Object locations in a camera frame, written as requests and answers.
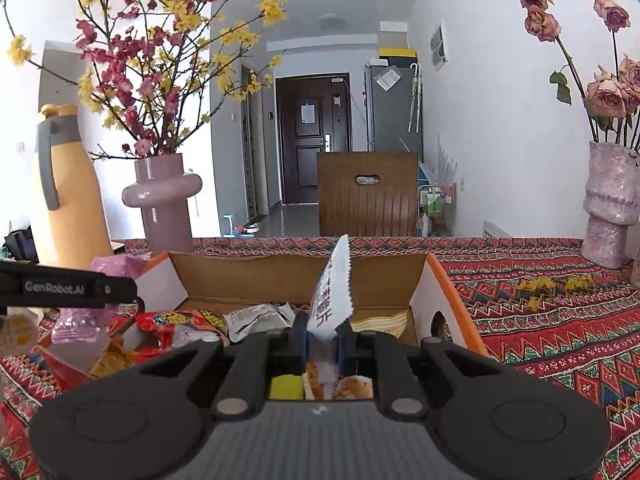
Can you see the white dried grass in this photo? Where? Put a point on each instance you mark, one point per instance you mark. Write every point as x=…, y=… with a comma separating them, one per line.
x=440, y=162

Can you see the light green snack packet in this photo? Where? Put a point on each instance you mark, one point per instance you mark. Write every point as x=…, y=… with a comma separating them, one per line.
x=286, y=387

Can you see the grey refrigerator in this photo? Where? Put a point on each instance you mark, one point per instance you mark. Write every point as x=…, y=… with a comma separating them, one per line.
x=395, y=120

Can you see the yellow box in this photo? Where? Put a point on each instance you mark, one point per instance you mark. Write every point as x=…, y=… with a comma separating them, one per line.
x=397, y=55

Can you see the orange brown snack packet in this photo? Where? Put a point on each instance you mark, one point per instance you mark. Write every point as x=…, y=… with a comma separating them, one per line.
x=115, y=360

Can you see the textured pink vase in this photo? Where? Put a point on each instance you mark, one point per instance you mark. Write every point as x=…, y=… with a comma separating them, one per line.
x=610, y=200

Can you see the white wall panel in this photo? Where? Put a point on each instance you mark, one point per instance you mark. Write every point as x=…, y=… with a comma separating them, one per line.
x=439, y=47

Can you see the black bag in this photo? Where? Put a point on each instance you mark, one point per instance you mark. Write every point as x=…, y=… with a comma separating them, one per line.
x=22, y=247

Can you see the large pink snack packet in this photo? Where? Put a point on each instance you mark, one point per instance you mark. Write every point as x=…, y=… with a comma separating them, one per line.
x=120, y=265

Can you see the folded white umbrella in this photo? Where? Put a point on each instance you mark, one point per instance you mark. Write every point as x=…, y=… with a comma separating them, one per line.
x=415, y=100

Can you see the white labelled snack packet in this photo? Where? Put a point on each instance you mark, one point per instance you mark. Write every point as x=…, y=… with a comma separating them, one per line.
x=255, y=320

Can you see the white cracker packet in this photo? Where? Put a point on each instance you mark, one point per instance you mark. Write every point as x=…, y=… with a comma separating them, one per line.
x=332, y=290

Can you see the fallen yellow petals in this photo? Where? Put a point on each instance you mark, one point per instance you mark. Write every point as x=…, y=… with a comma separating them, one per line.
x=537, y=285

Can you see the dark brown door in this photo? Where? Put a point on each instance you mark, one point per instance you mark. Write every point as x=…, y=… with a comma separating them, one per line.
x=310, y=160

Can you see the long beige snack packet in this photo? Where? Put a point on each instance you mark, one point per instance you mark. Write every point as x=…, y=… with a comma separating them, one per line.
x=380, y=322

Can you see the yellow thermos jug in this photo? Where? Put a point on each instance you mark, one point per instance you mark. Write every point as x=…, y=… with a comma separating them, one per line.
x=70, y=210

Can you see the white paper note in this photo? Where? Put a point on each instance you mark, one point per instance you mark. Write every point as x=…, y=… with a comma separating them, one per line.
x=387, y=79

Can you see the red cardboard box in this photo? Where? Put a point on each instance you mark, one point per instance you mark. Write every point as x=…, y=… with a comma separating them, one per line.
x=240, y=280

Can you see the white paper sheet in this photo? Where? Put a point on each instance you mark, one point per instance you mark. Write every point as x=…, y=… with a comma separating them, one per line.
x=307, y=113

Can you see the dried pink roses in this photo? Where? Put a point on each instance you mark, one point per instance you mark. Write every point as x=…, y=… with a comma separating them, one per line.
x=607, y=97

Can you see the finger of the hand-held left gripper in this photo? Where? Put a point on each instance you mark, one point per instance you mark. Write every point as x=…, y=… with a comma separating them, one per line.
x=120, y=290

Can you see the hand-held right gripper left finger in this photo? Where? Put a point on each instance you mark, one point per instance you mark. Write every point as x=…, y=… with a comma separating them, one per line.
x=301, y=342

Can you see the pink and yellow blossom branches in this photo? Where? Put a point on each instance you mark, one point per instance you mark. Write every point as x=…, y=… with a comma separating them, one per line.
x=145, y=75

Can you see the small trolley rack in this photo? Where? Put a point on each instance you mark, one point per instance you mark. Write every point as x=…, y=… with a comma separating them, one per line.
x=435, y=210

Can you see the red snack packet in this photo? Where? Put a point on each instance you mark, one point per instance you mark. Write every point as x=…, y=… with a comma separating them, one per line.
x=170, y=321

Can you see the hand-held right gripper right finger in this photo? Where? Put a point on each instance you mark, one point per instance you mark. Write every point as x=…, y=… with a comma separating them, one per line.
x=342, y=350

